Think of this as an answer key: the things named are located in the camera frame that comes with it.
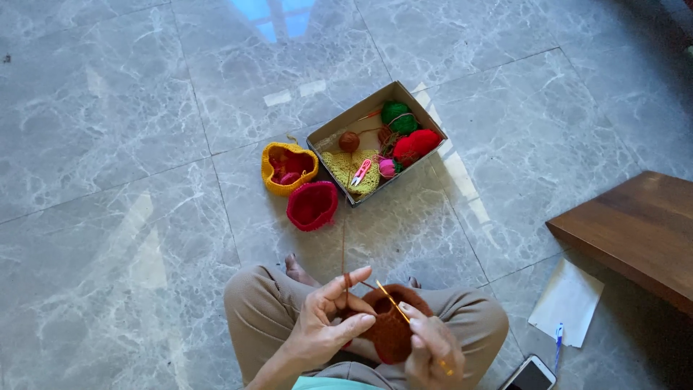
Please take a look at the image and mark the teal shirt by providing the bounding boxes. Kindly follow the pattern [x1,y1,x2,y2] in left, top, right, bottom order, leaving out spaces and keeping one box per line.
[291,376,382,390]

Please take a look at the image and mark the blue pen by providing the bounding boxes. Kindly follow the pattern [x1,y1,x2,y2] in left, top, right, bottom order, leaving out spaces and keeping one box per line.
[553,323,564,376]

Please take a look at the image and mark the tangled brown yarn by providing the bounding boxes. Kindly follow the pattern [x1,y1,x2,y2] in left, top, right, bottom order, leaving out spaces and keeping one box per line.
[377,125,401,158]

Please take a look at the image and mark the red crocheted basket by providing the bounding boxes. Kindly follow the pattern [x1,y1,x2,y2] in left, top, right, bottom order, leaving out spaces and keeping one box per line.
[286,181,339,233]

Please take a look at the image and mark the person's right hand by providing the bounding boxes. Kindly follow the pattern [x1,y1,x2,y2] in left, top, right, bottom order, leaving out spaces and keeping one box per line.
[398,302,467,390]

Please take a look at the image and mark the pink crocheted piece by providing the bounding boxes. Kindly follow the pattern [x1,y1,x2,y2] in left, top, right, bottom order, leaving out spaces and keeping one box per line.
[270,152,305,186]

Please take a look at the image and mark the brown crocheted piece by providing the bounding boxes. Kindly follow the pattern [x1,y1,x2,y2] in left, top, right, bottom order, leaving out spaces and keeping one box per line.
[341,284,435,365]

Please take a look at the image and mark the beige trousers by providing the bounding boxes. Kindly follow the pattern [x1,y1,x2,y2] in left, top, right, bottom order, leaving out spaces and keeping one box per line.
[223,265,510,390]

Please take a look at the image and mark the brown wooden table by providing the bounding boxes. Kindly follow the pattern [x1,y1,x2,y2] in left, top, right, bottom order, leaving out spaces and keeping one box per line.
[546,170,693,317]

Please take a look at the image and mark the open cardboard box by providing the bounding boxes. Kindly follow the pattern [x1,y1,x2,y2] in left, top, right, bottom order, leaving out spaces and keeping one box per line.
[306,81,448,208]

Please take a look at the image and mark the green yarn ball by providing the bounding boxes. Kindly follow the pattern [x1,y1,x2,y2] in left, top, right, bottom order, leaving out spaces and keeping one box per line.
[380,101,420,136]

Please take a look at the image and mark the pink thread snips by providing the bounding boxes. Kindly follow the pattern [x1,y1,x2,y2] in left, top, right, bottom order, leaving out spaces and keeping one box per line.
[350,158,372,187]

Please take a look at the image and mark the yellow crocheted basket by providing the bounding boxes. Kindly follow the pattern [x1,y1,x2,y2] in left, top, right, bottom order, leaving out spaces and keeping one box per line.
[261,142,319,197]

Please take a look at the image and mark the yellow-green crocheted piece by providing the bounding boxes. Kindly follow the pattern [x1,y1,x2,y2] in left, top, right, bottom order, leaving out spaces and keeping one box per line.
[322,149,382,197]

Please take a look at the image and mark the brown yarn strand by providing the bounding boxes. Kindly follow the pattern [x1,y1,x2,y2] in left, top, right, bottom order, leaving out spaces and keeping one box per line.
[340,161,353,311]

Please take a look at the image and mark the white paper sheet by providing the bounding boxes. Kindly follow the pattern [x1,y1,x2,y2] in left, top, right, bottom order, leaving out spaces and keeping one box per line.
[528,258,605,348]

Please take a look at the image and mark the gold crochet hook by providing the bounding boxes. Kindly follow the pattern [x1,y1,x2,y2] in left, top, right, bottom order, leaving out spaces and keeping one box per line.
[376,279,456,377]

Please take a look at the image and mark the red yarn ball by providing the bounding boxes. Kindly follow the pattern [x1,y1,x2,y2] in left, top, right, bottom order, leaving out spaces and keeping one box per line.
[410,129,443,158]
[392,136,420,168]

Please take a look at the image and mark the person's left hand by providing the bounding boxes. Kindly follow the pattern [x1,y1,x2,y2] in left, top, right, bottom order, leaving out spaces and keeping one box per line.
[292,265,378,374]

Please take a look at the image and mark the white smartphone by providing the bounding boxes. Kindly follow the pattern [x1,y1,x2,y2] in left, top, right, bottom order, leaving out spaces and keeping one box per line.
[498,355,557,390]

